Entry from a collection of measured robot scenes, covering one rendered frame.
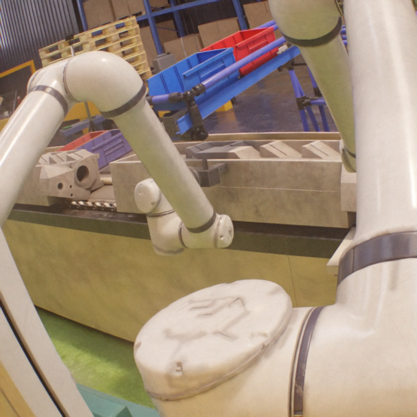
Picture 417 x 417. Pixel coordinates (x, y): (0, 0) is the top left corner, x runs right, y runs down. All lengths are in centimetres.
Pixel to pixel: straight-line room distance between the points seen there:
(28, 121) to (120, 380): 171
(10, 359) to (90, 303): 239
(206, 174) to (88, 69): 62
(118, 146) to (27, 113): 205
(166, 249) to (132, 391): 110
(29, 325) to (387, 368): 29
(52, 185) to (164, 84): 89
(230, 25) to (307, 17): 1174
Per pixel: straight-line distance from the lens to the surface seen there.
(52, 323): 335
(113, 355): 283
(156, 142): 129
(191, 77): 174
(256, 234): 181
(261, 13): 1205
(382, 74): 62
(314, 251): 172
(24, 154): 112
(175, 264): 214
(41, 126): 117
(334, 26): 91
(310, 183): 164
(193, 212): 142
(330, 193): 161
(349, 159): 130
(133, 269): 234
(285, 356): 45
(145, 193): 153
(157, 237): 158
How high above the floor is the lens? 153
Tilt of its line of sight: 21 degrees down
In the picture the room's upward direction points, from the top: 16 degrees counter-clockwise
